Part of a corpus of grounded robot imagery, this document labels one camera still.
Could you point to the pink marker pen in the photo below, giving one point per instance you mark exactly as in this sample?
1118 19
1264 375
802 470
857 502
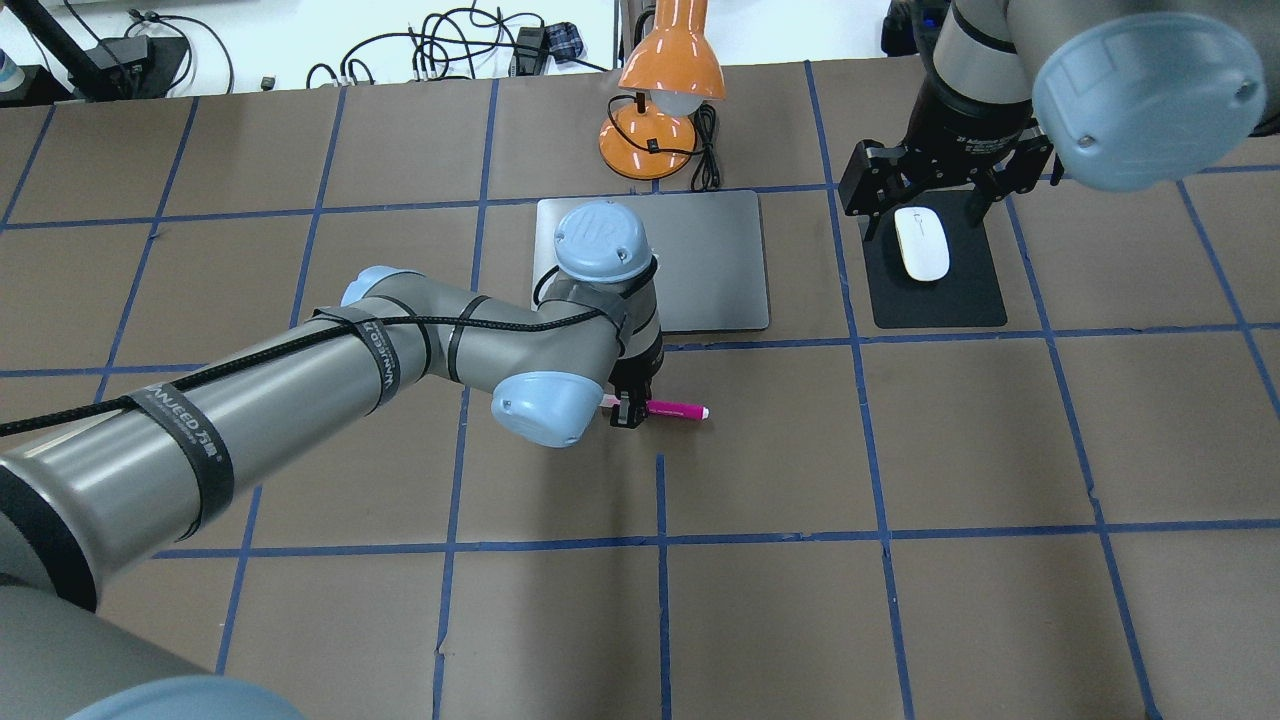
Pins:
674 410

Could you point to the black mousepad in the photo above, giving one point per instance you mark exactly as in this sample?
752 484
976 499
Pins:
969 295

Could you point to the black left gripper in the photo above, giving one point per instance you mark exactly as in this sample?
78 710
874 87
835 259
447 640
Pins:
634 381

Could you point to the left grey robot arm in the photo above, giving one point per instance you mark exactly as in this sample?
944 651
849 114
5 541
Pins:
108 486

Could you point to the grey closed laptop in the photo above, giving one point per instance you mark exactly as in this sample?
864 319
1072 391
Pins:
708 248

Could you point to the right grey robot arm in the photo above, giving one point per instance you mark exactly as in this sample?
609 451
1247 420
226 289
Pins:
1118 95

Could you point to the white computer mouse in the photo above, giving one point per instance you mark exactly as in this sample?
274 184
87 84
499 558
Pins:
923 245

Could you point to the orange desk lamp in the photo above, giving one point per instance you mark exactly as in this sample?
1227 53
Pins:
662 119

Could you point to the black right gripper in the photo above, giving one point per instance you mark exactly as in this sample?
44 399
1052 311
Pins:
962 118

